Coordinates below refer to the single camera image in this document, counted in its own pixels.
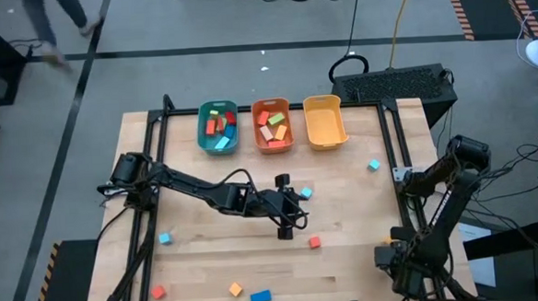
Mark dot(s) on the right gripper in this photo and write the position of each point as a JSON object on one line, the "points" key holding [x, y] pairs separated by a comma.
{"points": [[408, 263]]}

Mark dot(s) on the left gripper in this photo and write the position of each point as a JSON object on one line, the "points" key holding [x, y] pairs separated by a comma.
{"points": [[276, 205]]}

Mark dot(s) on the cyan cube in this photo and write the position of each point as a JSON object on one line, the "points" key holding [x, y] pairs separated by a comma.
{"points": [[306, 193], [374, 164], [165, 238]]}

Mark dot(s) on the orange cube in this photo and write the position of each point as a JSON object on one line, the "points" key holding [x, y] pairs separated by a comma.
{"points": [[235, 289], [387, 239]]}

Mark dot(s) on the red-orange cube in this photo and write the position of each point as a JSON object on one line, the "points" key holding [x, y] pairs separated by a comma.
{"points": [[158, 292], [314, 242]]}

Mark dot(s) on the orange-red block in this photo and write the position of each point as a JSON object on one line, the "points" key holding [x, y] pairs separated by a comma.
{"points": [[276, 144], [263, 118], [211, 127]]}

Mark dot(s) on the yellow-orange block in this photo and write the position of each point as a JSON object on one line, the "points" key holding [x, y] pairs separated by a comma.
{"points": [[280, 132]]}

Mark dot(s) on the beige block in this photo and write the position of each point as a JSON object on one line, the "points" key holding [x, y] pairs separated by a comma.
{"points": [[266, 133]]}

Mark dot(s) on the light blue block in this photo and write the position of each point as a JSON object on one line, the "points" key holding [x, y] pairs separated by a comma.
{"points": [[222, 143]]}

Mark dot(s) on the red block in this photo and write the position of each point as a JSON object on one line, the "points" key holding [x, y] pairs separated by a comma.
{"points": [[220, 124], [231, 118]]}

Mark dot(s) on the teal plastic bin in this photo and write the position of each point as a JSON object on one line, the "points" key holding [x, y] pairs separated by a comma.
{"points": [[204, 142]]}

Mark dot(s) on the light green block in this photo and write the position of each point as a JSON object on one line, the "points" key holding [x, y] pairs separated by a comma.
{"points": [[214, 112]]}

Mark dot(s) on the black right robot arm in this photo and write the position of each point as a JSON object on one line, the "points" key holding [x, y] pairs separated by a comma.
{"points": [[442, 206]]}

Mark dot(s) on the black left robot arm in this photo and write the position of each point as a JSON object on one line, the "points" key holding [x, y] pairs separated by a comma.
{"points": [[192, 187]]}

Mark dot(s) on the white paper sheet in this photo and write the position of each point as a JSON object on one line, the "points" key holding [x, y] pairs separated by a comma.
{"points": [[483, 268]]}

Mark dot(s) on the orange plastic bin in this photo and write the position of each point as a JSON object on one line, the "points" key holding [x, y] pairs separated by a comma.
{"points": [[257, 142]]}

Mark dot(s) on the yellow plastic bin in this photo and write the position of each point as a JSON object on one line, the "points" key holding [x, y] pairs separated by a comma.
{"points": [[325, 124]]}

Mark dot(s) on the black support beam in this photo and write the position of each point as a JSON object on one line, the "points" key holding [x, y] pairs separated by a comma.
{"points": [[509, 241]]}

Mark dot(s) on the black perforated computer case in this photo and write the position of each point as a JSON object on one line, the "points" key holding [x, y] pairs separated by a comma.
{"points": [[395, 86]]}

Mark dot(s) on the black hazard-striped mat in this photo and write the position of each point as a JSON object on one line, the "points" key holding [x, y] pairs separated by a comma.
{"points": [[482, 1], [73, 280]]}

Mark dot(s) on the person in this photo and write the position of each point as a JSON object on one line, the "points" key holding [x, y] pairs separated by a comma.
{"points": [[36, 20]]}

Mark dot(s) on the black aluminium table frame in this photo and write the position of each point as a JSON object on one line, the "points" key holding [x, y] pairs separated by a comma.
{"points": [[363, 103]]}

